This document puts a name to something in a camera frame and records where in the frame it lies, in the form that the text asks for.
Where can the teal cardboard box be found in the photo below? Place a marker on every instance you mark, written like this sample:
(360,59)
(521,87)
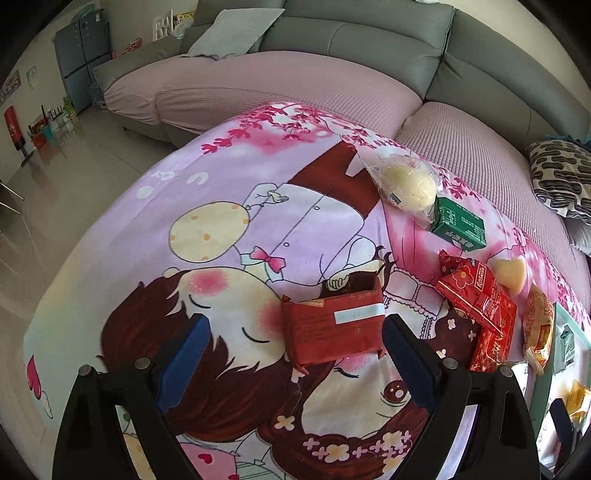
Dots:
(561,318)

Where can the grey velvet pillow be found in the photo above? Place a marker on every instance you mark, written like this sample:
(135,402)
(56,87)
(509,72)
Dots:
(582,240)

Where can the light grey pillow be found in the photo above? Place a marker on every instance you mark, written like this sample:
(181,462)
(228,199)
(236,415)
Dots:
(231,30)

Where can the white heart-shaped snack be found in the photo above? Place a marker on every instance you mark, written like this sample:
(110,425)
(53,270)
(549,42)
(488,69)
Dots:
(510,274)

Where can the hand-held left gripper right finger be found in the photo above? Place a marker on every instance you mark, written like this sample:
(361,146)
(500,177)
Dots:
(411,364)

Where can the metal chair leg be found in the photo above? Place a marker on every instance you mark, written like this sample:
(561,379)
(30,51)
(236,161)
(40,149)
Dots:
(11,194)

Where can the toy clutter shelf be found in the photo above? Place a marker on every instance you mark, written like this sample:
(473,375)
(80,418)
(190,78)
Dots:
(53,127)

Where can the red standing object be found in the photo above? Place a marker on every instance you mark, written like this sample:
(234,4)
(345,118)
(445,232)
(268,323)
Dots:
(14,129)

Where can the pink sofa cover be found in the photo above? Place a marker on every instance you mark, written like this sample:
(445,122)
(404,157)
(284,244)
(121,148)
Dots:
(277,87)
(475,152)

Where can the grey sofa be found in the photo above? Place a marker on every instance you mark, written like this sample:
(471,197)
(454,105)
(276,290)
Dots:
(369,41)

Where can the orange translucent snack packet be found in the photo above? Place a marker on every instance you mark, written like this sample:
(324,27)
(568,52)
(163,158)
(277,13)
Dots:
(581,399)

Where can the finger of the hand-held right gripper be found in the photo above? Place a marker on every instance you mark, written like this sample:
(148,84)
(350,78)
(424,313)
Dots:
(563,424)

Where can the square red snack packet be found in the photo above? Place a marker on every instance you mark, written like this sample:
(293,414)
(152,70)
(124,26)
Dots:
(332,332)

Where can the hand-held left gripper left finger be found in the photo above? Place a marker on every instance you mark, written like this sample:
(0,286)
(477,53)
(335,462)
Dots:
(182,364)

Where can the yellow book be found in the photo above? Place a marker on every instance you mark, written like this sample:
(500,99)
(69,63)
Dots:
(187,16)

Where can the printed blanket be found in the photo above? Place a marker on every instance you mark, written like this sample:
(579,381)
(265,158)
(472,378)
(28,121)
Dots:
(184,258)

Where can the black and white patterned pillow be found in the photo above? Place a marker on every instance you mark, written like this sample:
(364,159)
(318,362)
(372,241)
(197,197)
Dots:
(563,175)

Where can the white frame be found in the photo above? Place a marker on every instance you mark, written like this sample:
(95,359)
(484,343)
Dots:
(165,26)

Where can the grey blue cabinet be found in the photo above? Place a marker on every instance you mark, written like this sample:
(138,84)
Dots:
(81,55)

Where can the blue cloth item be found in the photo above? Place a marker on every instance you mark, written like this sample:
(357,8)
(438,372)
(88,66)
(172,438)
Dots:
(563,138)

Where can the red flower print snack packet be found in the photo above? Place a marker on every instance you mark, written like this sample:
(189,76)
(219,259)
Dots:
(475,286)

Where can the wall poster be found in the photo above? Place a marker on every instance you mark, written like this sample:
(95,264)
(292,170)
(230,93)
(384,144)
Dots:
(10,87)

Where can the yellow and red cake packet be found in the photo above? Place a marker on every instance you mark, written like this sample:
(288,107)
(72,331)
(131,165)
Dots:
(538,323)

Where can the green snack packet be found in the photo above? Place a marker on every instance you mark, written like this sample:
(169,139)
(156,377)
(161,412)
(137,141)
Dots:
(461,221)

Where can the white bun in clear packet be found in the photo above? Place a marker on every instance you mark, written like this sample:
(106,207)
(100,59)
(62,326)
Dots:
(406,184)

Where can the long red snack packet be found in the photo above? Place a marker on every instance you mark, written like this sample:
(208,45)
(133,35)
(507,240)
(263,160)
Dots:
(491,346)

